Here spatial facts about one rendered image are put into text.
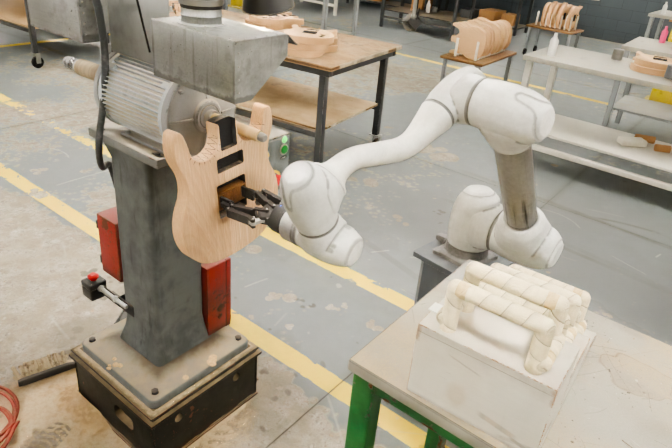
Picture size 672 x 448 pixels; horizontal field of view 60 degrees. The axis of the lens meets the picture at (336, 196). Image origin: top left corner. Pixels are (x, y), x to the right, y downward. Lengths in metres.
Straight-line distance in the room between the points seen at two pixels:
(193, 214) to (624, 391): 1.07
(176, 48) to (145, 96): 0.27
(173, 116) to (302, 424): 1.34
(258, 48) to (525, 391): 0.90
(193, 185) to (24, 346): 1.62
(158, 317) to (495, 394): 1.30
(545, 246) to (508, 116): 0.59
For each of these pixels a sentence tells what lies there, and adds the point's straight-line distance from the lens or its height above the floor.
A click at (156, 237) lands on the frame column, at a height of 0.82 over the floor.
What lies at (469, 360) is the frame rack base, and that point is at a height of 1.08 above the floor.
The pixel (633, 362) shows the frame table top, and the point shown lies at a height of 0.93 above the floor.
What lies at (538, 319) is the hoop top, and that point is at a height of 1.21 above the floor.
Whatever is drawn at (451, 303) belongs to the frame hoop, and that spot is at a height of 1.17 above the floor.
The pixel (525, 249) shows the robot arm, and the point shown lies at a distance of 1.96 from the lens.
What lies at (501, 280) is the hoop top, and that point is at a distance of 1.14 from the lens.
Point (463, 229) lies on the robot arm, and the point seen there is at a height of 0.84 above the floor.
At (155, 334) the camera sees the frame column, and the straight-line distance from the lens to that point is 2.18.
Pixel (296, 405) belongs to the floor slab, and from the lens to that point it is 2.49.
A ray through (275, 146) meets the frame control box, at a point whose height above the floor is 1.09.
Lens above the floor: 1.80
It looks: 26 degrees down
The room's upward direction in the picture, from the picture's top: 5 degrees clockwise
